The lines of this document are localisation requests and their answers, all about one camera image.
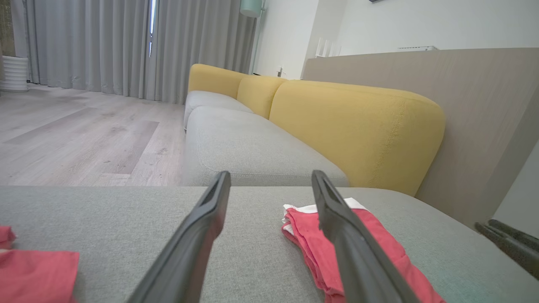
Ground white decor objects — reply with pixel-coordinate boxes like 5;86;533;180
315;37;342;58

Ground beige wooden partition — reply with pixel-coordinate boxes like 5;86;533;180
302;48;539;230

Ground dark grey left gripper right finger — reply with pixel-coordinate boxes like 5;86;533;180
312;170;422;303

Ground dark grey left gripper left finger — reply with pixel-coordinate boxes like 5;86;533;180
126;170;231;303

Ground white ribbed planter pot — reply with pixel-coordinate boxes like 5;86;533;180
0;56;29;92

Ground mint green floor lamp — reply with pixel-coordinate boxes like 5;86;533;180
240;0;268;75

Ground grey sofa seat cushion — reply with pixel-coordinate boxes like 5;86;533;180
181;106;349;188
184;90;253;131

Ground grey pleated curtain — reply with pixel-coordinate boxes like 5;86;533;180
11;0;153;101
152;0;258;105

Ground crumpled red mesh garment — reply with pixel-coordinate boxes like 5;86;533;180
0;225;80;303

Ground grey fabric sofa ottoman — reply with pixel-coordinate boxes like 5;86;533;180
0;185;539;303

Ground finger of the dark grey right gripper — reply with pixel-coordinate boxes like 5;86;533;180
488;219;539;252
475;222;539;280

